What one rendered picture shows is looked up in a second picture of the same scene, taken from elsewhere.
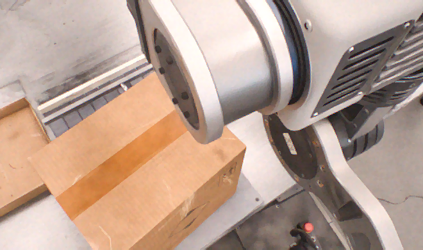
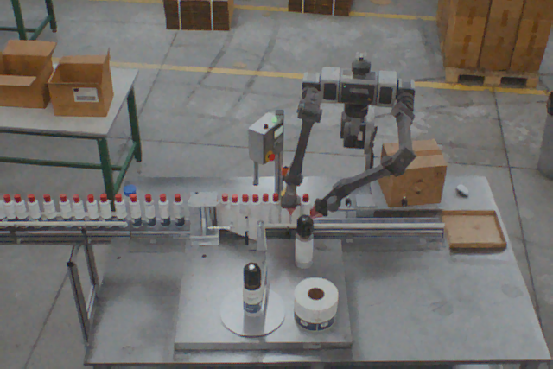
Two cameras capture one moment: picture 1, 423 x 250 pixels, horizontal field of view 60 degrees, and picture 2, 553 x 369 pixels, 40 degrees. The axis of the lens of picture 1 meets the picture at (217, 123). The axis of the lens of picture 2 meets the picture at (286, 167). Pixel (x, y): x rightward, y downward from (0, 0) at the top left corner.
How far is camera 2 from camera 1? 4.14 m
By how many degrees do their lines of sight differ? 76
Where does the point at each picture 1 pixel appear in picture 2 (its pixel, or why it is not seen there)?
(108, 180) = (426, 151)
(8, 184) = (466, 222)
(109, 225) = (429, 144)
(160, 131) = not seen: hidden behind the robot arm
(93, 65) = (411, 251)
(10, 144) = (462, 235)
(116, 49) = (396, 253)
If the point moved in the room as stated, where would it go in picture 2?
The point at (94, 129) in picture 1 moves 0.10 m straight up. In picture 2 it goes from (424, 162) to (427, 148)
